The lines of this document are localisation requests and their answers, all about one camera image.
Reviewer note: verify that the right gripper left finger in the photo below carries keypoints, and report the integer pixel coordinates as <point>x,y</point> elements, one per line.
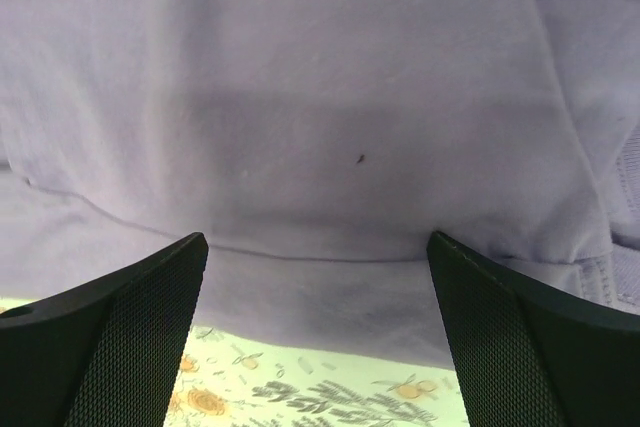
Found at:
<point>105,353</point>

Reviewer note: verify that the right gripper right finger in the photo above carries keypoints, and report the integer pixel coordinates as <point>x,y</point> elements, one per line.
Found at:
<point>528,354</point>

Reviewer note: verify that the purple t shirt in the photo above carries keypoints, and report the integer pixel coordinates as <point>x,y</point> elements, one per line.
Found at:
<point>317,144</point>

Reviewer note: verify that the floral table mat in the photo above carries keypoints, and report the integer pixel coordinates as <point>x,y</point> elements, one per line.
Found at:
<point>225,380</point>

